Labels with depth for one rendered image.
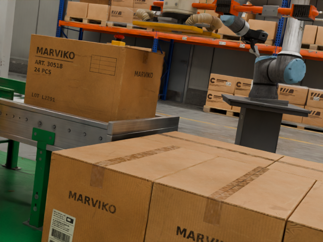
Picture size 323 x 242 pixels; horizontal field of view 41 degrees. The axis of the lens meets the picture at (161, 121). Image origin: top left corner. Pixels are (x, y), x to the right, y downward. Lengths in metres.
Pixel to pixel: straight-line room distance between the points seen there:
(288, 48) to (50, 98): 1.43
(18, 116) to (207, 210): 1.28
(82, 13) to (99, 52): 8.92
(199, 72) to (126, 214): 9.69
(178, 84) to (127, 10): 2.29
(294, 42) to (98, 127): 1.36
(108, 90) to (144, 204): 0.88
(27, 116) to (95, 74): 0.40
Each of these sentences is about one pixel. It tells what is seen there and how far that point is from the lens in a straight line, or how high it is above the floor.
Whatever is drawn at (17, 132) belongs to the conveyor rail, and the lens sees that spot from 2.26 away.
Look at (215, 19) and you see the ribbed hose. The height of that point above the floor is 1.13.
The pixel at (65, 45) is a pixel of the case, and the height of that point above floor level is 0.91.
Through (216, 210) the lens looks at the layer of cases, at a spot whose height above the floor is 0.51.
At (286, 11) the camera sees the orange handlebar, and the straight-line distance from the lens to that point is 1.91.
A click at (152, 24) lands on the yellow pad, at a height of 1.07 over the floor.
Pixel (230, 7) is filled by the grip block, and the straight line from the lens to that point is 1.99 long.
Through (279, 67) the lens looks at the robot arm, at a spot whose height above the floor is 0.98.
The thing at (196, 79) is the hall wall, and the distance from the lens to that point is 10.98.
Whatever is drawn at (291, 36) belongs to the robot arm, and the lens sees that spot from 2.74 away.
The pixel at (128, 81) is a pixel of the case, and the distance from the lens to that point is 2.09.
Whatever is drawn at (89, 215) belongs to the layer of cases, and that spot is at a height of 0.37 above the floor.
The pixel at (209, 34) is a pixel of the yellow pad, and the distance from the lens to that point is 2.11.
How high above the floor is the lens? 0.89
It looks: 7 degrees down
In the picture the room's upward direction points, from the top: 9 degrees clockwise
